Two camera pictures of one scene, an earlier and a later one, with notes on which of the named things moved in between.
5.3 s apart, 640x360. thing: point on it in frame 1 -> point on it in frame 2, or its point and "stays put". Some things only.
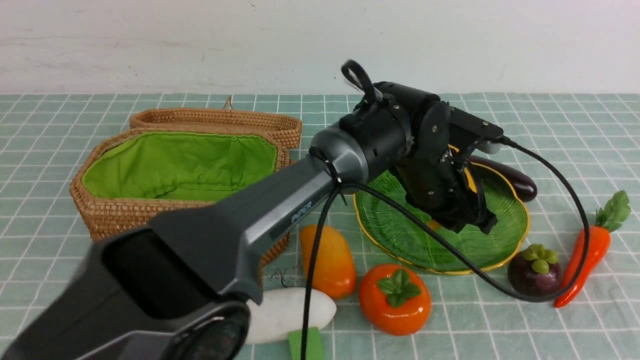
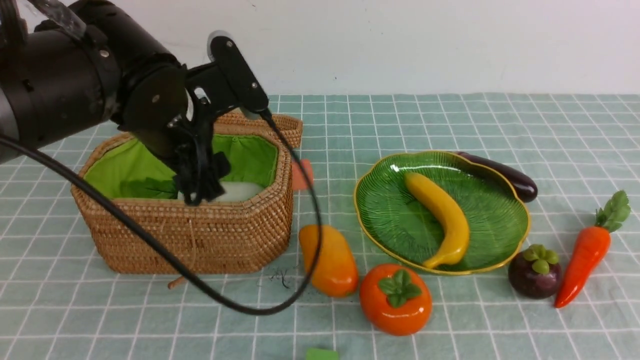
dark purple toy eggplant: x=525 y=189 stays put
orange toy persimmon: x=395 y=299 stays put
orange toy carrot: x=607 y=220 stays put
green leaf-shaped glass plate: x=414 y=238 stays put
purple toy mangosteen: x=535 y=271 stays put
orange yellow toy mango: x=334 y=274 stays put
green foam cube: x=314 y=348 -> x=319 y=354
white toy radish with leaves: x=282 y=310 -> x=150 y=186
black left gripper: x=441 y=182 -> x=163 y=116
